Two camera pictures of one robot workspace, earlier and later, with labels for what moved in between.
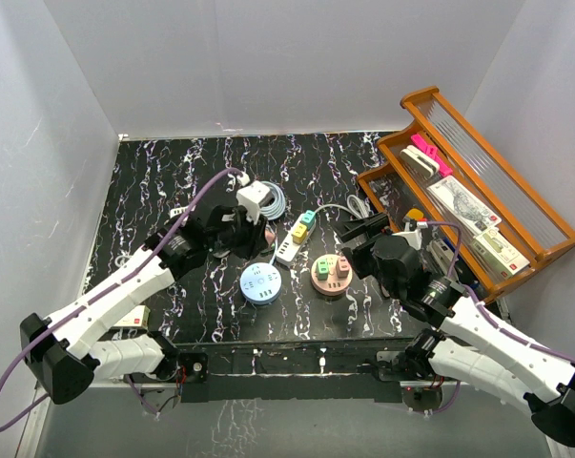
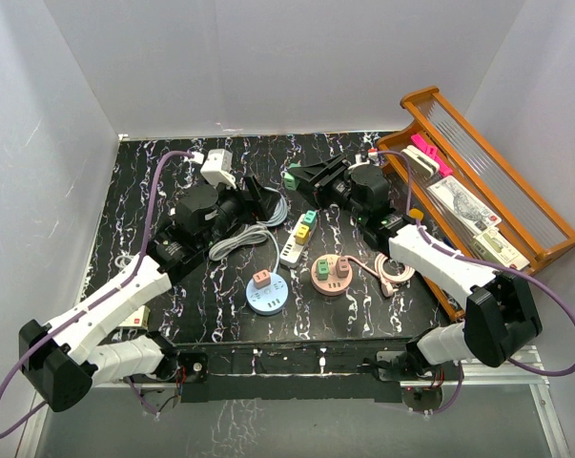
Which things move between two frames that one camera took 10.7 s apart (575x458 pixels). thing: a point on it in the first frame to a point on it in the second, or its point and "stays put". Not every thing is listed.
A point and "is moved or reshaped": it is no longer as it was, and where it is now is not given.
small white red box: x=138 y=318 stays put
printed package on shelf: x=468 y=210 stays put
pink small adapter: x=343 y=267 stays put
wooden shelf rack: x=443 y=185 stays put
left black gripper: x=256 y=239 to x=257 y=204
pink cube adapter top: x=269 y=236 is moved or reshaped
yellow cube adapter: x=298 y=234 stays put
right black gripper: x=350 y=231 to x=318 y=176
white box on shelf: x=420 y=161 stays put
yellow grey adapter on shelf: x=413 y=214 stays put
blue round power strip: x=260 y=283 to x=270 y=299
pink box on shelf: x=433 y=152 stays put
